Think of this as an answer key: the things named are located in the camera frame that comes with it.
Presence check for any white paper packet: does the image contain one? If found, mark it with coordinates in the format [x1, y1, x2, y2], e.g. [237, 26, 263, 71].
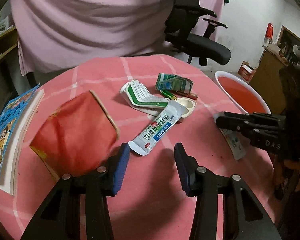
[213, 112, 246, 161]

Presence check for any white plastic earbud case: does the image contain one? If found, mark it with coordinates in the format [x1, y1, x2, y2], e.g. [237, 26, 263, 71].
[176, 97, 197, 122]

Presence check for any green battery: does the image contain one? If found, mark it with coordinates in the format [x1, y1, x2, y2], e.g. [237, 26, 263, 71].
[159, 89, 178, 100]

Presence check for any green cigarette pack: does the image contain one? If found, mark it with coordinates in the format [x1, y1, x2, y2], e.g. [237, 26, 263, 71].
[155, 73, 193, 94]

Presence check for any white green medicine box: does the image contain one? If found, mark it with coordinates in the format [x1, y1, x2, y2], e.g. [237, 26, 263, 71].
[120, 80, 169, 116]

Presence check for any white red trash bin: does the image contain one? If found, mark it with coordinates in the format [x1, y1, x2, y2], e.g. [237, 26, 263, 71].
[213, 70, 271, 114]

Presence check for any wooden cabinet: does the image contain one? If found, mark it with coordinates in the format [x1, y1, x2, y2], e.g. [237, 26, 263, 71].
[249, 44, 288, 114]

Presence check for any red cardboard box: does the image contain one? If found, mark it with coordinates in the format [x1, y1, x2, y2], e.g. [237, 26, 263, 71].
[237, 61, 257, 82]

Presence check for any framed picture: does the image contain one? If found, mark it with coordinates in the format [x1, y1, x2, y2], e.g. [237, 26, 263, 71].
[276, 26, 300, 60]

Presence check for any red hanging bag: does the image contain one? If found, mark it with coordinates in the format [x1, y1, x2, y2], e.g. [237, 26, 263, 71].
[265, 23, 274, 40]

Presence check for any colourful children's book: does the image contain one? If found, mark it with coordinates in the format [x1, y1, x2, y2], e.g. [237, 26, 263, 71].
[0, 86, 45, 195]

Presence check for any pink checked tablecloth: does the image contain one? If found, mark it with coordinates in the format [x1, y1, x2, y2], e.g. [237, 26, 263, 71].
[0, 55, 280, 239]

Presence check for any black office chair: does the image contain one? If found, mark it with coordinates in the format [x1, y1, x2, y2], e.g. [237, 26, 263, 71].
[164, 0, 232, 67]

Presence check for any pink hanging sheet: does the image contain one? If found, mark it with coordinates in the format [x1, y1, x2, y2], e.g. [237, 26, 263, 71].
[10, 0, 227, 77]

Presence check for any wooden wall shelf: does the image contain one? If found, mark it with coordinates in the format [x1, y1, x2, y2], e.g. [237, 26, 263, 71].
[0, 26, 18, 61]

